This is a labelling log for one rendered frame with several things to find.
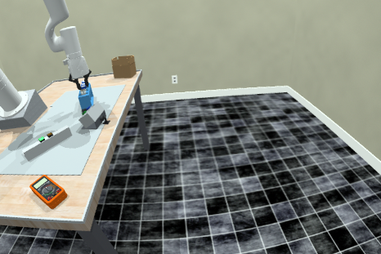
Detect orange digital multimeter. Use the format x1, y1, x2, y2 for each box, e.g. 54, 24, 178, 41
30, 175, 67, 209

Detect small open brown cardboard box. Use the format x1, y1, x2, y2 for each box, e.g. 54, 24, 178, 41
111, 56, 137, 78

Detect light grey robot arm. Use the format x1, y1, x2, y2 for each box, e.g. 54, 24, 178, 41
0, 0, 82, 118

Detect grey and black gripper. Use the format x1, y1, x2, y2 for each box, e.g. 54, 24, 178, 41
68, 56, 92, 90

